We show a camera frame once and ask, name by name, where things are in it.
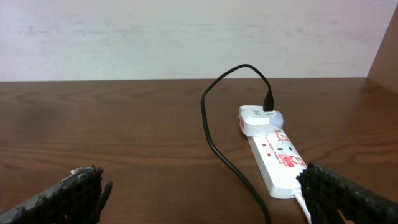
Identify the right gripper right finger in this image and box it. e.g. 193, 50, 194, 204
297, 163, 397, 224

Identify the white power strip cord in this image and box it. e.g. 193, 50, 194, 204
292, 190, 313, 224

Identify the white power strip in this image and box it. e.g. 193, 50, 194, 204
248, 130, 307, 199

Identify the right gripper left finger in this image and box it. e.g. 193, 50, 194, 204
1, 165, 113, 224

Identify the white USB wall charger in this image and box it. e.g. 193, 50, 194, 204
238, 105, 284, 137

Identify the black USB charging cable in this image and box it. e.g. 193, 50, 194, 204
200, 63, 275, 224

